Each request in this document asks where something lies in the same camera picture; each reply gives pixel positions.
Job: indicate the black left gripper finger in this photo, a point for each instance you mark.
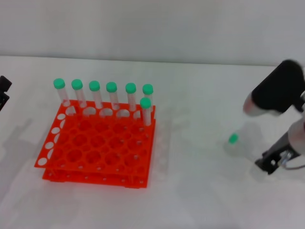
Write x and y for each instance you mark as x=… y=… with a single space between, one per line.
x=4 y=83
x=3 y=101

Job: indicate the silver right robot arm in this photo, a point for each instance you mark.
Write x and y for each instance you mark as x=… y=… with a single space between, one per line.
x=274 y=90

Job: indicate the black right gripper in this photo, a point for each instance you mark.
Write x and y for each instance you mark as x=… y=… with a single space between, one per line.
x=281 y=144

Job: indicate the clear tube with green cap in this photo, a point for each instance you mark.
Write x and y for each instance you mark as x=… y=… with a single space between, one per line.
x=145 y=102
x=111 y=87
x=76 y=84
x=233 y=138
x=130 y=88
x=94 y=86
x=59 y=83
x=148 y=88

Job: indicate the orange plastic test tube rack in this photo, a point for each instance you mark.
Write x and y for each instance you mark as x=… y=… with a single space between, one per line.
x=95 y=143

